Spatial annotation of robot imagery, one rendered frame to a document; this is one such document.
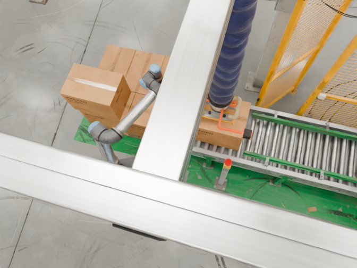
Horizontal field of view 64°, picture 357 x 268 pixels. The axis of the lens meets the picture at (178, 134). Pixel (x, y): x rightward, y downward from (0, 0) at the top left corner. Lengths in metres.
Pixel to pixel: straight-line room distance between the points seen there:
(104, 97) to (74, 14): 2.47
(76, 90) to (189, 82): 2.74
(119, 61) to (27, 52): 1.86
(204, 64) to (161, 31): 4.10
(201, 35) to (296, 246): 0.50
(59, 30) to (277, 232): 5.04
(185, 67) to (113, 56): 3.29
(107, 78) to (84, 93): 0.29
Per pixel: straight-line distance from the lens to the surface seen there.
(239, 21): 1.67
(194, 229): 0.40
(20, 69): 5.12
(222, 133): 2.85
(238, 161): 3.15
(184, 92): 0.64
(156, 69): 2.44
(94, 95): 3.23
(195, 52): 0.69
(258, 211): 0.41
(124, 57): 3.89
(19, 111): 4.75
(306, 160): 3.37
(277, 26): 3.24
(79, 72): 3.44
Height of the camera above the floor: 3.61
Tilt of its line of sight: 69 degrees down
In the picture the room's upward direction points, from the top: 11 degrees counter-clockwise
